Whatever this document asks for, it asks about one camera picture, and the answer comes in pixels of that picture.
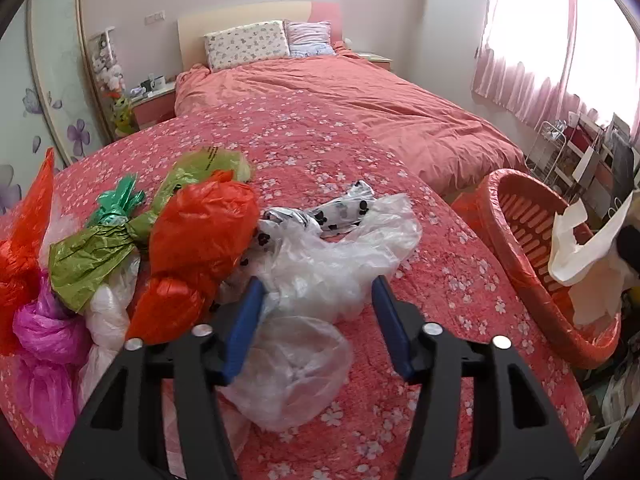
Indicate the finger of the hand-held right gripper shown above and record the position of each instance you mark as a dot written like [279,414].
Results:
[630,245]

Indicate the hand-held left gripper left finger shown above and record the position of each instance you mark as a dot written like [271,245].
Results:
[245,325]

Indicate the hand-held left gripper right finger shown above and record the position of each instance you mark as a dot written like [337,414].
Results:
[390,325]

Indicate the cream white bag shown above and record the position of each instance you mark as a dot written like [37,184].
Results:
[575,260]

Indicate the small clear plastic bag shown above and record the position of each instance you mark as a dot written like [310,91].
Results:
[300,370]

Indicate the large clear plastic bag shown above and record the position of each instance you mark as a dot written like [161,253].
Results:
[310,270]

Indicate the orange plastic basket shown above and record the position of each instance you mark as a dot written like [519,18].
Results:
[520,260]

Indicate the olive green plastic bag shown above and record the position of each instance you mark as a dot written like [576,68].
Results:
[85,260]

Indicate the dark green plastic bag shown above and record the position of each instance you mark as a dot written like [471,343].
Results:
[112,205]

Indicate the cluttered white desk shelf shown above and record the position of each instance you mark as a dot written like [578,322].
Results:
[600,155]

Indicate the knotted orange plastic bag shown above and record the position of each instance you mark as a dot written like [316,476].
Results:
[200,230]

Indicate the paw print plastic bag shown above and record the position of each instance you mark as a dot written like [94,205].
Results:
[340,212]

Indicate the white plastic bag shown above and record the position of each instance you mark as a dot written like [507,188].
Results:
[107,310]

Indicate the red floral blanket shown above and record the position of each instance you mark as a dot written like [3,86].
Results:
[325,150]

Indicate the pink plastic bag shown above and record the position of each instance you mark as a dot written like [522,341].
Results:
[45,335]

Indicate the pink curtain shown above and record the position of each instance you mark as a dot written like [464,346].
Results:
[525,60]

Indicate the pink duvet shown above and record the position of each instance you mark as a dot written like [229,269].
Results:
[375,105]

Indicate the loose orange plastic bag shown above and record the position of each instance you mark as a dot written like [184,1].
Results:
[25,260]

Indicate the pink nightstand with mug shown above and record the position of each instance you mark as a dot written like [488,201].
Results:
[152,107]

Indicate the white mug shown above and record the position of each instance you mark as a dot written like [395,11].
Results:
[157,82]

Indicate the cream nightstand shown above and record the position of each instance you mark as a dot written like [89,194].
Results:
[377,60]

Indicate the floral white pillow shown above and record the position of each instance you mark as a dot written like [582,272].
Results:
[245,45]

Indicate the hanging plush toys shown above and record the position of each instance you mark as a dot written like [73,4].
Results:
[112,75]

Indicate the pink striped pillow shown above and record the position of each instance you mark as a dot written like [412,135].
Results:
[310,37]

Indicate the wardrobe door with flower stickers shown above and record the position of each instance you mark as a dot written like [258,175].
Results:
[55,85]

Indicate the cream and pink headboard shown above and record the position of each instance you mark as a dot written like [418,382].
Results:
[225,17]

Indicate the wall socket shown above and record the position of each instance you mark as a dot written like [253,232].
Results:
[155,17]

